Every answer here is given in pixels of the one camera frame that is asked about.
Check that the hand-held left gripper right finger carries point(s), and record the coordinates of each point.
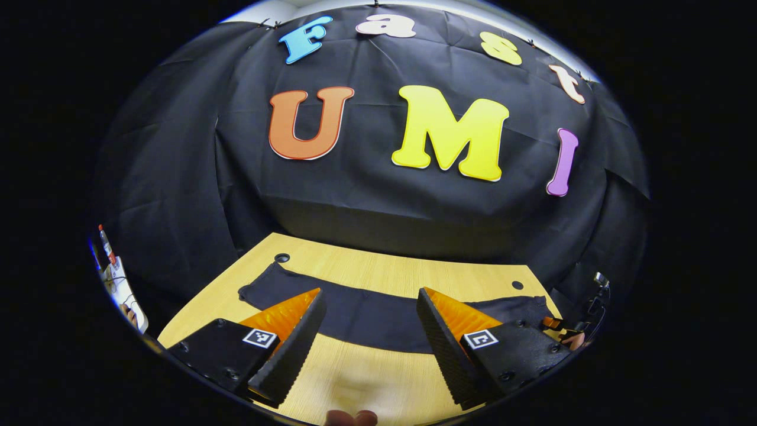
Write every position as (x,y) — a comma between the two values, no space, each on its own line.
(443,346)

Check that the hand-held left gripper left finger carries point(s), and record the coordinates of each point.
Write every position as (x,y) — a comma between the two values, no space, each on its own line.
(295,352)

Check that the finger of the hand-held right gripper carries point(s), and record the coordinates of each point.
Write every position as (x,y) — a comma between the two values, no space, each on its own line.
(553,323)

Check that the black jeans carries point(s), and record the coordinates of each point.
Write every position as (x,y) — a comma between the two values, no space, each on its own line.
(372,319)

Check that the black backdrop cloth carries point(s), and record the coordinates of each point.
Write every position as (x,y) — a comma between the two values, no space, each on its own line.
(366,195)

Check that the white panel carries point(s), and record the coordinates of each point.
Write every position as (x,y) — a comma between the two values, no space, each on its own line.
(118,284)

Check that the red and white pen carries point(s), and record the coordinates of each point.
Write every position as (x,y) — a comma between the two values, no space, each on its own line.
(106,242)

